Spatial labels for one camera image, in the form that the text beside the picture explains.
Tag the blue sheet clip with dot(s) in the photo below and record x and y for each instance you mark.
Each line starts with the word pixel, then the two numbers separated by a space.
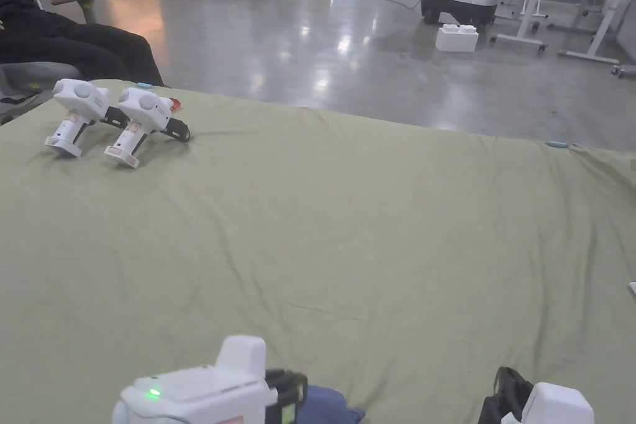
pixel 556 144
pixel 144 84

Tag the bed with pale green sheet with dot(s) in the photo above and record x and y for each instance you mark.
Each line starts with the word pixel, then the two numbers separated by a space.
pixel 348 245

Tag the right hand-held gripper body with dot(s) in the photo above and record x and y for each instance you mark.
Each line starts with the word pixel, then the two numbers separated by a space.
pixel 556 406

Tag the small red object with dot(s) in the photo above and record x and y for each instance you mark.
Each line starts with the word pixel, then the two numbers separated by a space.
pixel 174 104

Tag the spare white hand-held gripper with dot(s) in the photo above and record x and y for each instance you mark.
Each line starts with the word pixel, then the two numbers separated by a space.
pixel 79 101
pixel 146 111

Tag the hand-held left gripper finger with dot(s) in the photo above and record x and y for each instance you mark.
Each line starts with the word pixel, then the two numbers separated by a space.
pixel 290 394

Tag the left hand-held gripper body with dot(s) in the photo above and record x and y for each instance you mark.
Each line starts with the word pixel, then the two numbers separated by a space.
pixel 208 394

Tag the white block-shaped box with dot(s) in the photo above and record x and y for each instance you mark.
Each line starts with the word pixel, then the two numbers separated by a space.
pixel 457 38

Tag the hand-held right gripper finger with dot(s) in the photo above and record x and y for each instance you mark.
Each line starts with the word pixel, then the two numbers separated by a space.
pixel 507 394

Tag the dark blue garment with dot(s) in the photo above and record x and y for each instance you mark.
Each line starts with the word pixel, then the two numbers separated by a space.
pixel 325 404

